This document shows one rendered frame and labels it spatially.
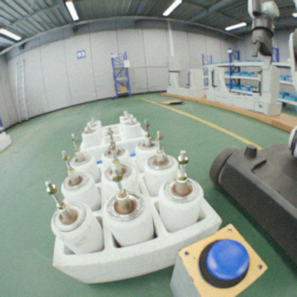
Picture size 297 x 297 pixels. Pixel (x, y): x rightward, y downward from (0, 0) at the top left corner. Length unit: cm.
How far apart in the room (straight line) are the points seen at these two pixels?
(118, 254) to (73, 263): 10
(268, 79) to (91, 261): 232
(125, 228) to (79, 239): 9
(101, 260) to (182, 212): 19
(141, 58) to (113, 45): 144
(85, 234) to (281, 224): 50
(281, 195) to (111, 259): 46
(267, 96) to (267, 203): 188
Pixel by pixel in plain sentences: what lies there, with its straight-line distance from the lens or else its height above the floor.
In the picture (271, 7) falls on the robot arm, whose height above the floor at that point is 79.
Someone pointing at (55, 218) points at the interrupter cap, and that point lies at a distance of 31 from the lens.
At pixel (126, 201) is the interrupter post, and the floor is 27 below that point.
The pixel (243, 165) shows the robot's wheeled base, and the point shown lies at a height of 19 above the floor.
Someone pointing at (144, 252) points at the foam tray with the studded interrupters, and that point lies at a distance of 30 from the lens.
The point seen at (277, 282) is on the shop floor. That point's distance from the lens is 57.
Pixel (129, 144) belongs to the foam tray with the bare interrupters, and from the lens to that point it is 72.
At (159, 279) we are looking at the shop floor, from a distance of 46.
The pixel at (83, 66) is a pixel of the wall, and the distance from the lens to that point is 670.
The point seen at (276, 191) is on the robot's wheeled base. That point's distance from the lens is 47.
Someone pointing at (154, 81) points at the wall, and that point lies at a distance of 687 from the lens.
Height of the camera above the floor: 46
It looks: 27 degrees down
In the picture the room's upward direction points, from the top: 6 degrees counter-clockwise
